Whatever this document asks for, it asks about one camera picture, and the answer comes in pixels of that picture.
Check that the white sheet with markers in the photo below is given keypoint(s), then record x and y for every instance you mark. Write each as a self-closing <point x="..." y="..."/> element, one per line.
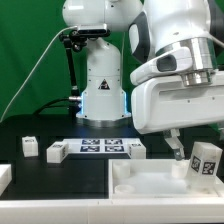
<point x="102" y="145"/>

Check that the white fence front rail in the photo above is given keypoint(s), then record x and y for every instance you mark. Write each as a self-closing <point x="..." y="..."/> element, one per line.
<point x="113" y="211"/>

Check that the white fence rail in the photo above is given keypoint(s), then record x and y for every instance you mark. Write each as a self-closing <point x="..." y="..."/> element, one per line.
<point x="113" y="211"/>
<point x="5" y="176"/>

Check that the white square tabletop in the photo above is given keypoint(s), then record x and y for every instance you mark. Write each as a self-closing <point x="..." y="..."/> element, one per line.
<point x="154" y="178"/>

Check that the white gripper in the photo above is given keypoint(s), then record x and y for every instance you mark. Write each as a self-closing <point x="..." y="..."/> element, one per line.
<point x="165" y="103"/>

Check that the grey mounted camera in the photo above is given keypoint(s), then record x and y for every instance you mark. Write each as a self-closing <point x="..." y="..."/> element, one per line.
<point x="97" y="30"/>

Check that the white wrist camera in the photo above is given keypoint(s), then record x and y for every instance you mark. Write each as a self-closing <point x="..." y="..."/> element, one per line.
<point x="175" y="61"/>

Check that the white fence left rail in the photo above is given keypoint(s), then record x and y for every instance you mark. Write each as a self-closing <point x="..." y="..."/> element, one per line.
<point x="5" y="176"/>

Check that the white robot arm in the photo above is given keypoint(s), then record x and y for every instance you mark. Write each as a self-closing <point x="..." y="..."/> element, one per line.
<point x="154" y="27"/>

